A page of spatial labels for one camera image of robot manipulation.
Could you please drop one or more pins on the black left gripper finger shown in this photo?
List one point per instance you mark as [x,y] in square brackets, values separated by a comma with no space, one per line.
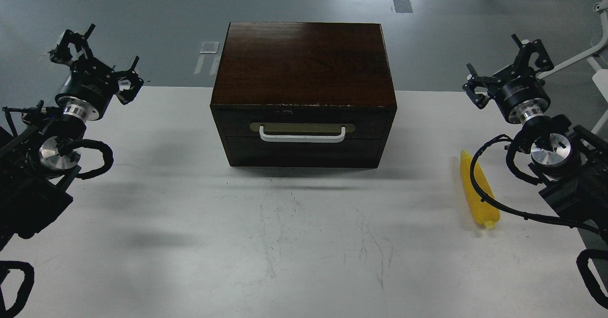
[62,55]
[135,83]

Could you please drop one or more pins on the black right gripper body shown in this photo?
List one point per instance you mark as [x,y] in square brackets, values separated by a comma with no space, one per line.
[511,91]

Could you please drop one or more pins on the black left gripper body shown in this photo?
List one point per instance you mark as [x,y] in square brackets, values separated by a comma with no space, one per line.
[91,81]

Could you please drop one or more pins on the wooden drawer with white handle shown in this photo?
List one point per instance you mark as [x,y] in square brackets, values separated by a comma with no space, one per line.
[320,133]

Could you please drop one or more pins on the yellow plastic corn cob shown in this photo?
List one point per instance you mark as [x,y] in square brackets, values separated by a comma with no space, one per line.
[483,213]

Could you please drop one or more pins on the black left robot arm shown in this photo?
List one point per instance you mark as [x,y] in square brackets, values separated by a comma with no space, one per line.
[44,149]

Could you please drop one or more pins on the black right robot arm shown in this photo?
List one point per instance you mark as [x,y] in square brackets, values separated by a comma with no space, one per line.
[570,161]

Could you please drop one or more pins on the white office chair base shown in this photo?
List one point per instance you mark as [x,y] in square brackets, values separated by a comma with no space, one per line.
[575,34]

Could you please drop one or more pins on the white floor tape marks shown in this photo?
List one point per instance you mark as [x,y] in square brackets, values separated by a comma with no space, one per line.
[209,57]

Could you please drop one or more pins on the dark wooden cabinet box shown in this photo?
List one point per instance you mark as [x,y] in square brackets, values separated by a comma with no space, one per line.
[307,72]

